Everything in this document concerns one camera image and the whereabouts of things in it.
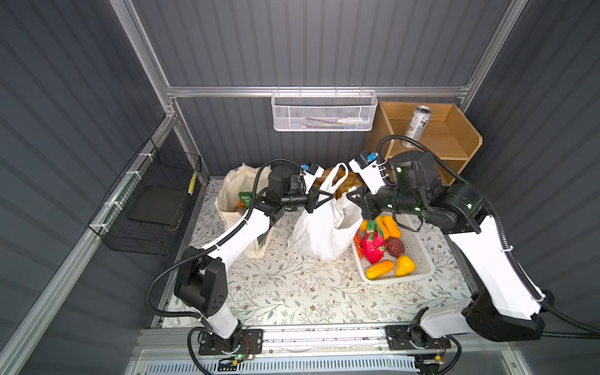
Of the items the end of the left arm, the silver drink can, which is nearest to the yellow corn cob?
the end of the left arm

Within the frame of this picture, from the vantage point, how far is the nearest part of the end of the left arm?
633mm

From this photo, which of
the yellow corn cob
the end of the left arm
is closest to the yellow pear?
the yellow corn cob
